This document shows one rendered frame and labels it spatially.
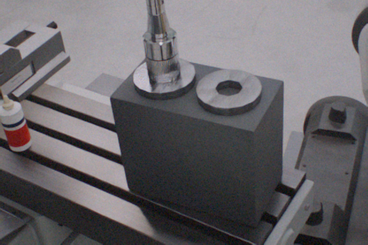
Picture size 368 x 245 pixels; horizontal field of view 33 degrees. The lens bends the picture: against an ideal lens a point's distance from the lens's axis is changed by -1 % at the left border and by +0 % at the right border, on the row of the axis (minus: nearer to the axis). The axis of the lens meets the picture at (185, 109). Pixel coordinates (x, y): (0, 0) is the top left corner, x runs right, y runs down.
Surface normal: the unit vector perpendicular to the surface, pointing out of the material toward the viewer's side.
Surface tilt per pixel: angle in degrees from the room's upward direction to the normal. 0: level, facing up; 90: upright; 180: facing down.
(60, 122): 0
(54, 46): 90
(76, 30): 0
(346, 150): 0
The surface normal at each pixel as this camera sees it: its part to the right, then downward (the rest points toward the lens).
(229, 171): -0.43, 0.58
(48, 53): 0.85, 0.26
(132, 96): -0.08, -0.78
